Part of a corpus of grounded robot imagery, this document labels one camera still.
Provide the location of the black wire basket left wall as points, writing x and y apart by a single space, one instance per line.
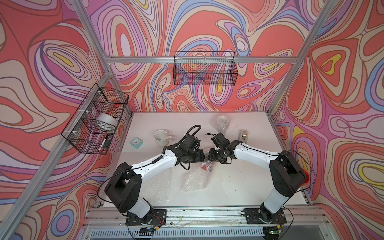
83 133

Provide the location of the white ceramic mug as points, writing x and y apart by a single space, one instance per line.
162 138

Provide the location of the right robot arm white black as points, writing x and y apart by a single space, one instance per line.
286 173

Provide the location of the marker in wire basket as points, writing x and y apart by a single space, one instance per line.
104 145

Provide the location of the black wire basket back wall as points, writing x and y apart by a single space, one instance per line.
207 68

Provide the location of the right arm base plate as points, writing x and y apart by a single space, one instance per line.
255 216

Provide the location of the clear bubble wrap sheet top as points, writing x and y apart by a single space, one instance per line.
221 124

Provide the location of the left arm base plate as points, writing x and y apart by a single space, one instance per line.
155 218

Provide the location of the small teal alarm clock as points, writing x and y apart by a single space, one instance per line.
136 142

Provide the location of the white tape roll in basket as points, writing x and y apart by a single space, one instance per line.
106 121

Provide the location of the grey tape dispenser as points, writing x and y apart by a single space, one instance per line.
243 136

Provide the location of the aluminium front rail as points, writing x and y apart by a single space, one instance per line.
178 217

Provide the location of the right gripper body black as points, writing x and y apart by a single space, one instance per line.
217 155

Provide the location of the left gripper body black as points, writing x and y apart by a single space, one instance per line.
194 156

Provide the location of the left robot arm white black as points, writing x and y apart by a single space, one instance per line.
124 186

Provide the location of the black wire basket wall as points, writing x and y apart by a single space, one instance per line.
83 133
207 68

